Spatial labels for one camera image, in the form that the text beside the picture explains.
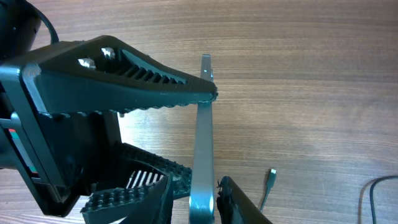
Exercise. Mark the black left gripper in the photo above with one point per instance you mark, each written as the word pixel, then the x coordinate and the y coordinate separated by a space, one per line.
pixel 61 157

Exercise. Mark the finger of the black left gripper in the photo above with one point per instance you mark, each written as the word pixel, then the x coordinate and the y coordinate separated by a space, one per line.
pixel 132 174
pixel 104 74

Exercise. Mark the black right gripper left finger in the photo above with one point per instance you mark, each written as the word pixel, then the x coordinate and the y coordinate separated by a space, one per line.
pixel 156 207

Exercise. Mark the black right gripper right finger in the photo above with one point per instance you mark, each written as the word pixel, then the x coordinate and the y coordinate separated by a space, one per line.
pixel 234 205

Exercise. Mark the blue screen smartphone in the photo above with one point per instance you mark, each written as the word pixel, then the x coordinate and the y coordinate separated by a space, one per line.
pixel 203 149

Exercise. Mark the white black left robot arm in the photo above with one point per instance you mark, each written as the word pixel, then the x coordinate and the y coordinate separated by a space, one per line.
pixel 24 29

